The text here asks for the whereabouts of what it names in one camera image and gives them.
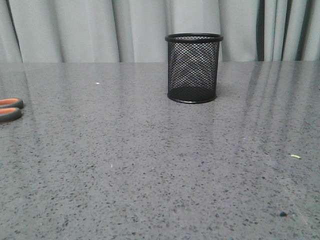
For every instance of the small black crumb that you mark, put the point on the small black crumb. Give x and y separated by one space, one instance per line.
283 214

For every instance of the grey orange handled scissors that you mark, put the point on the grey orange handled scissors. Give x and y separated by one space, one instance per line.
10 109

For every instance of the black mesh pen bucket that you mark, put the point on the black mesh pen bucket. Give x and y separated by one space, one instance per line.
192 66

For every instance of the grey curtain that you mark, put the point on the grey curtain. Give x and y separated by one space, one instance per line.
75 31

